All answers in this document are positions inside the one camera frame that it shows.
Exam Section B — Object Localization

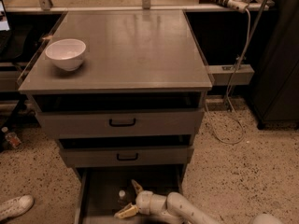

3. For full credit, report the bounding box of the top grey drawer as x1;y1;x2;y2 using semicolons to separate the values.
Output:
35;92;204;139

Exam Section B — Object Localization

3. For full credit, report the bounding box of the white ceramic bowl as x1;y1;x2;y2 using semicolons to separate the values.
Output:
45;39;87;71

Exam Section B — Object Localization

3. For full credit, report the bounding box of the black top drawer handle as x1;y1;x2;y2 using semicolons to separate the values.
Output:
108;119;136;128

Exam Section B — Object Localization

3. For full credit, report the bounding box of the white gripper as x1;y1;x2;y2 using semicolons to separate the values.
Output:
114;179;167;219

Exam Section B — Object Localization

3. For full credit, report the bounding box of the black drawer handle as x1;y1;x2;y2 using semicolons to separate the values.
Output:
116;153;139;161
108;119;136;128

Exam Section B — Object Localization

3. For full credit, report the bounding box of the clear plastic water bottle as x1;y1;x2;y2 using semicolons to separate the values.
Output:
118;189;128;207

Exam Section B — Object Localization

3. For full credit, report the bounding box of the white sneaker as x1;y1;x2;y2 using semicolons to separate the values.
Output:
0;195;35;221

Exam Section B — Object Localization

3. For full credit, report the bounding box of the bottom open grey drawer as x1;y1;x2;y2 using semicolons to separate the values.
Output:
74;165;181;224

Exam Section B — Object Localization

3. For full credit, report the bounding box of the dark cabinet at right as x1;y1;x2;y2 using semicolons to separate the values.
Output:
249;0;299;130

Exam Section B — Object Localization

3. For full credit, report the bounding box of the bottle on floor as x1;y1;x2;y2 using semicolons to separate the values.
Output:
1;127;21;148

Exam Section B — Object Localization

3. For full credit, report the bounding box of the black middle drawer handle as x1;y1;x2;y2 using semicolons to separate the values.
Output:
116;153;139;161

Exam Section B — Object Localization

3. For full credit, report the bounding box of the grey drawer cabinet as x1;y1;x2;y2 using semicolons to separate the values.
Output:
17;9;214;224

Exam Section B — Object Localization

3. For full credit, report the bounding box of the middle grey drawer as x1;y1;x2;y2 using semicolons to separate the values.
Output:
60;135;193;168

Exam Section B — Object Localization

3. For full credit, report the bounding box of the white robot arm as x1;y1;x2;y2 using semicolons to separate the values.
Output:
114;179;220;224

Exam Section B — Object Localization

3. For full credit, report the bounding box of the white power cable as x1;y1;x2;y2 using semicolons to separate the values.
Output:
204;7;252;146

